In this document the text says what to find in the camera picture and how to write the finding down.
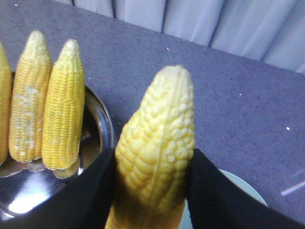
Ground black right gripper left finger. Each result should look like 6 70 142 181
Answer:
0 148 116 229

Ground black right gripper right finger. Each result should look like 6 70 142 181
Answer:
188 149 305 229

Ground yellow corn cob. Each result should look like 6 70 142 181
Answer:
0 43 12 165
105 65 195 229
41 39 85 170

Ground pale patched corn cob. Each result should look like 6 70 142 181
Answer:
9 31 52 163

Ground light green round plate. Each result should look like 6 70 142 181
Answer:
219 169 268 207

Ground green electric cooking pot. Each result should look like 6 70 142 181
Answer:
0 86 114 222

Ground white pleated curtain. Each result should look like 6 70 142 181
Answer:
67 0 305 73

